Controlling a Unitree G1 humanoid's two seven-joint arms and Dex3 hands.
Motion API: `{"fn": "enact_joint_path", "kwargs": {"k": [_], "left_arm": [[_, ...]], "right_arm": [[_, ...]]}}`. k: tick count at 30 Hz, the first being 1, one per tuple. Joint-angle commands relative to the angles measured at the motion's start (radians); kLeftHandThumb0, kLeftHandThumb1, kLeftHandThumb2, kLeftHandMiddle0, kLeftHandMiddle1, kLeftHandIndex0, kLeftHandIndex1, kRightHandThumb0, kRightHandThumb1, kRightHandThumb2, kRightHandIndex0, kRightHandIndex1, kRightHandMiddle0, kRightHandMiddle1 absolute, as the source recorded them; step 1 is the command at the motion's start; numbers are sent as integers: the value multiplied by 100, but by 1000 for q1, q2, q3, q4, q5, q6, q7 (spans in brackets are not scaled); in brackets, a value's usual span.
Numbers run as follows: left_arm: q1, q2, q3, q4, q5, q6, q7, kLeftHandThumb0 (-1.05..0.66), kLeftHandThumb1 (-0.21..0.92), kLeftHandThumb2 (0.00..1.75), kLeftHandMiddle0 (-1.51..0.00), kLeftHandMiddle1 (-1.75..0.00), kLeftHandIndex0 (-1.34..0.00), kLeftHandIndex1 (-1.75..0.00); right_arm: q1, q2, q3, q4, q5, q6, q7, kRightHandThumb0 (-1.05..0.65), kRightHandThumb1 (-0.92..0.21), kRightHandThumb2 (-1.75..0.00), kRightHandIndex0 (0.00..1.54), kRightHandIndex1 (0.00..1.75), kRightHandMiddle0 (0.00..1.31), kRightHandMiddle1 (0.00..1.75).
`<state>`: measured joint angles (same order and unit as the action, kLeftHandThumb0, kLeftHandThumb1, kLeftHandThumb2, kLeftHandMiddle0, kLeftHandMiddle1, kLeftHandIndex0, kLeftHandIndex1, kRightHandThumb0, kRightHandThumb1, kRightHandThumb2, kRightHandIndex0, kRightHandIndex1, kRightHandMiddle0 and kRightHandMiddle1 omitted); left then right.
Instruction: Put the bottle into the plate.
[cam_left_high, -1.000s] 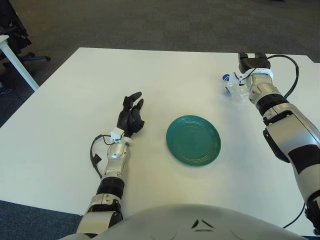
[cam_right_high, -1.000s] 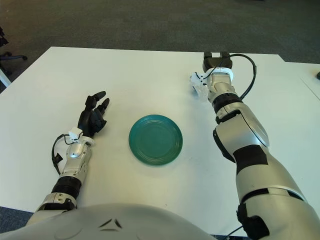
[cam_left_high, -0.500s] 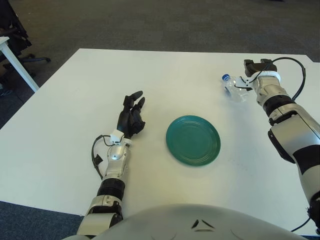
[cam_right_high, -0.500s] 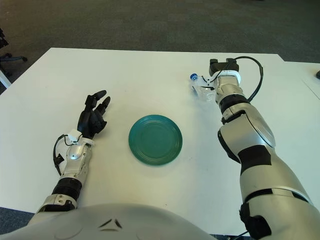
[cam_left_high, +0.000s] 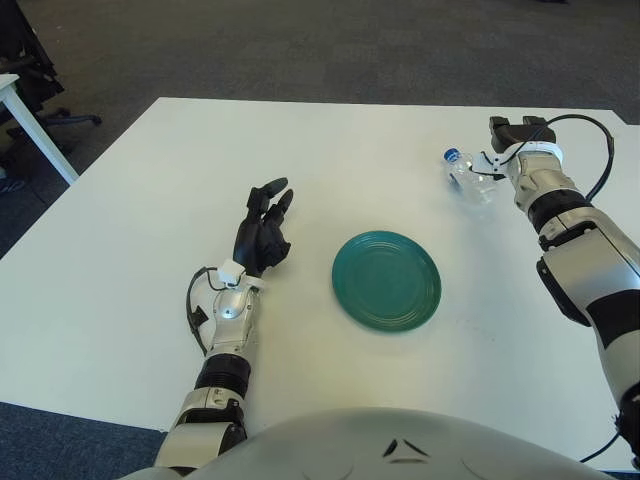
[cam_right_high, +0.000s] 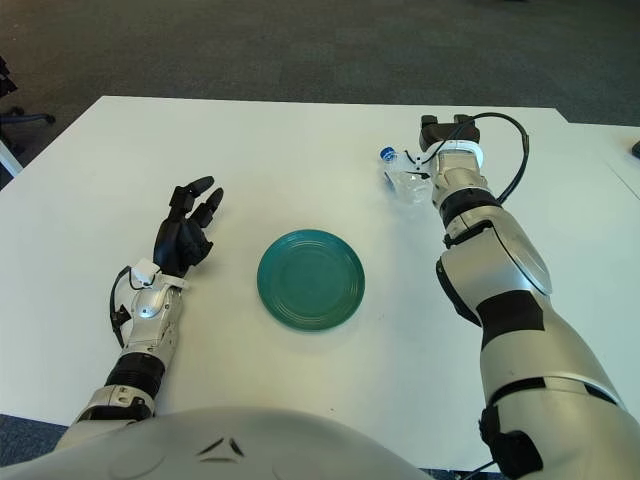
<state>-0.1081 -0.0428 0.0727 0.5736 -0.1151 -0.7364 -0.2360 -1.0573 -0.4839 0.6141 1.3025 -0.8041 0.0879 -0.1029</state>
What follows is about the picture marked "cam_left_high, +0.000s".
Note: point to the clear bottle with blue cap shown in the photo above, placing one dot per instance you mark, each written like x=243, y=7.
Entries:
x=472, y=185

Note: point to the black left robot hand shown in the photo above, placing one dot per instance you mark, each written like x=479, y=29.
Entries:
x=255, y=240

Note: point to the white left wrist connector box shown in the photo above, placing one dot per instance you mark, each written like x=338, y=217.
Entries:
x=231, y=272

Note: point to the white side table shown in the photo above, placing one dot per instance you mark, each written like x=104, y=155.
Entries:
x=30, y=125

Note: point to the grey robot torso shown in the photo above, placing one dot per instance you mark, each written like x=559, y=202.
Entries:
x=375, y=450

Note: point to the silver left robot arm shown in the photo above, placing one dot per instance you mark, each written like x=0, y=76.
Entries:
x=230, y=325

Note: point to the green round plate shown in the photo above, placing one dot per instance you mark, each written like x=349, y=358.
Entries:
x=386, y=281

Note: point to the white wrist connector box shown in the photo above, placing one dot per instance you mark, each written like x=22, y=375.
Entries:
x=231, y=272
x=487, y=165

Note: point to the black office chair base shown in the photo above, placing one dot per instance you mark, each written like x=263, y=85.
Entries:
x=30, y=60

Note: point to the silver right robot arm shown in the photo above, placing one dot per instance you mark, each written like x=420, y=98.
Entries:
x=580, y=250

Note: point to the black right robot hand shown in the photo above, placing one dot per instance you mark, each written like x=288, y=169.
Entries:
x=515, y=135

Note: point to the white right wrist connector box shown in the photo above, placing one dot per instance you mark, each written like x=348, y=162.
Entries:
x=487, y=165

